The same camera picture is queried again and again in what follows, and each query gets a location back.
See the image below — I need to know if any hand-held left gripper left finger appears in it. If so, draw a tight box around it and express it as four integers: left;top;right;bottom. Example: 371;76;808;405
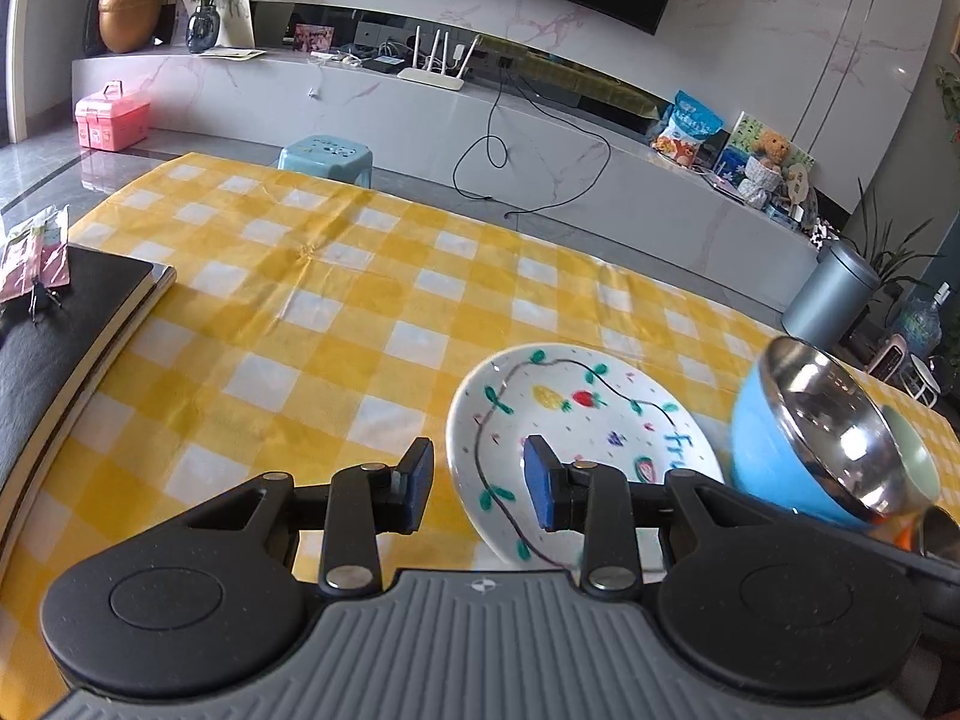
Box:
172;436;436;596

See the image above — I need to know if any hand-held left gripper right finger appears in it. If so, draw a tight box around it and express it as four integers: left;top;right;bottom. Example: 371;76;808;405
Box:
523;435;758;594

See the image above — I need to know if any white painted plate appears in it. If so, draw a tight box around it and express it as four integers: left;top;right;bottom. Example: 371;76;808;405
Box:
446;343;727;569

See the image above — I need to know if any blue steel-lined bowl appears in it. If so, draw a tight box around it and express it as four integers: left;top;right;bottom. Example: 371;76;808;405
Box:
729;336;913;536

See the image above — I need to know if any pale green ceramic bowl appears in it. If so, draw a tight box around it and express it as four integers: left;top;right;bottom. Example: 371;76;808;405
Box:
881;405;943;518

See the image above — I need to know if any yellow checked tablecloth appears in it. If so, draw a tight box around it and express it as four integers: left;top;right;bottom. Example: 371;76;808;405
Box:
0;152;960;691

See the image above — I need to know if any light blue plastic stool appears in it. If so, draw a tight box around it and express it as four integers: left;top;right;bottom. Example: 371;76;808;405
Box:
277;134;375;188

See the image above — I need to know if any grey round trash bin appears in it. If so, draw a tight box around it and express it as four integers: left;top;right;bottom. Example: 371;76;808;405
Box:
781;238;883;350

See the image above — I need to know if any black notebook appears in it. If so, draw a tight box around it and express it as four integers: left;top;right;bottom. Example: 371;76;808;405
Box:
0;244;179;541

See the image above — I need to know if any blue and orange snack bag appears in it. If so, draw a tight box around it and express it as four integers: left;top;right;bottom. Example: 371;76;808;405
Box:
650;90;725;168

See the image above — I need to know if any white round stool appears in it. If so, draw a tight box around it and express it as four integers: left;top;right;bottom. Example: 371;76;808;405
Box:
896;356;941;410

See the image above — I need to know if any white router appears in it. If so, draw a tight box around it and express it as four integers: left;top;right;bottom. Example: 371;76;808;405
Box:
397;25;482;94

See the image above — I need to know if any brown teddy bear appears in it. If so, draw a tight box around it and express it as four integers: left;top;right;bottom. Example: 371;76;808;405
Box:
750;131;793;175

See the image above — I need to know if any green picture book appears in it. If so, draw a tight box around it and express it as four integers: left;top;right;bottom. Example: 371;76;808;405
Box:
727;111;816;175

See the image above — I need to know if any blue water bottle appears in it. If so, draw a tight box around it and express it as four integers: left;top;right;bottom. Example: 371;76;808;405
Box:
889;289;943;361

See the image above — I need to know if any black binder clip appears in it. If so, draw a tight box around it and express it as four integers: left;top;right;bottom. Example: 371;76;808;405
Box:
26;281;62;326

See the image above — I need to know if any potted plant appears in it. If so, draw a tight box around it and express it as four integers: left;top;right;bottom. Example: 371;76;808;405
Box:
855;180;940;302

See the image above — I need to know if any marble tv console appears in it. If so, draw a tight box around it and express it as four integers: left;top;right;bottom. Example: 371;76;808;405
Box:
72;43;820;310

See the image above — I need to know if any pink packet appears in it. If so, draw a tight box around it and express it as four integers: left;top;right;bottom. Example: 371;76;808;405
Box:
0;206;73;306

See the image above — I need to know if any pink storage box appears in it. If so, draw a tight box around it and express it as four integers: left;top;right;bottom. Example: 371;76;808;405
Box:
74;80;152;152

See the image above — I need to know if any dark glass vase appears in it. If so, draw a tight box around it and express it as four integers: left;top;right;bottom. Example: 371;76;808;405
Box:
185;5;221;56

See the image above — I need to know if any gold vase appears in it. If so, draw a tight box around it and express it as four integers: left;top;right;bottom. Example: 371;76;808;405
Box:
98;0;164;56

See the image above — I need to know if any black cable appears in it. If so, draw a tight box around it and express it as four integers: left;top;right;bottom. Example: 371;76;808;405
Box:
451;75;613;221

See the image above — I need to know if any white cable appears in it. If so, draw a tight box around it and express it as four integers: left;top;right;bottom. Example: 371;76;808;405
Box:
306;58;355;101

